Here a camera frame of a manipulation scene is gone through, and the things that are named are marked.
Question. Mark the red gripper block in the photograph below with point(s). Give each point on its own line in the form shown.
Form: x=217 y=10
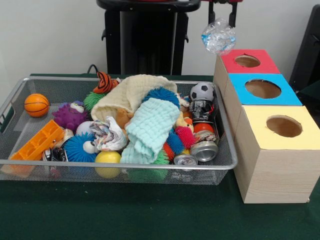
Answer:
x=225 y=1

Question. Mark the cream waffle cloth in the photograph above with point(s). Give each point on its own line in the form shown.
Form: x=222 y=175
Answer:
x=130 y=95

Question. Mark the light blue waffle cloth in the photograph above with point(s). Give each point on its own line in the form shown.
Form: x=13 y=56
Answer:
x=150 y=131

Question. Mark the orange plastic toy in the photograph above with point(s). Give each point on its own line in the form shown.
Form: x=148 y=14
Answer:
x=37 y=142

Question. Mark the shallow clear mesh bin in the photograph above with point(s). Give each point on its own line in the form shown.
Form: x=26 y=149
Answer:
x=125 y=172

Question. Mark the black and white soccer ball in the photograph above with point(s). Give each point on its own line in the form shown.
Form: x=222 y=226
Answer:
x=202 y=91

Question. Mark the black flat panel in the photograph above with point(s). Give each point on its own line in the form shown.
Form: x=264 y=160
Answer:
x=307 y=50

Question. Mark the green cloth side table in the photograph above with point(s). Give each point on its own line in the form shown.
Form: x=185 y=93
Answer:
x=314 y=95

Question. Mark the orange striped tiger toy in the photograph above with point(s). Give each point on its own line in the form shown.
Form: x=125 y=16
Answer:
x=105 y=82

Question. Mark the purple spiky ball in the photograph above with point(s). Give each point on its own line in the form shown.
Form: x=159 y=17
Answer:
x=70 y=116

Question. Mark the yellow ball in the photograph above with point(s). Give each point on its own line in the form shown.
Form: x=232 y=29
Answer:
x=108 y=161

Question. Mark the blue spiky ball with eyes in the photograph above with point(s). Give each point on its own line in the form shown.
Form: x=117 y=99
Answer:
x=77 y=148

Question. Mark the orange basketball toy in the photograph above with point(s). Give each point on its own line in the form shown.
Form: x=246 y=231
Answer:
x=36 y=105

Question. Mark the dark green table cloth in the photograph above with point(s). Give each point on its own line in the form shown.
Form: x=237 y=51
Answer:
x=150 y=215

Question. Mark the black pedestal stand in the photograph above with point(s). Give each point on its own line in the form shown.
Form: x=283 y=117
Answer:
x=145 y=40

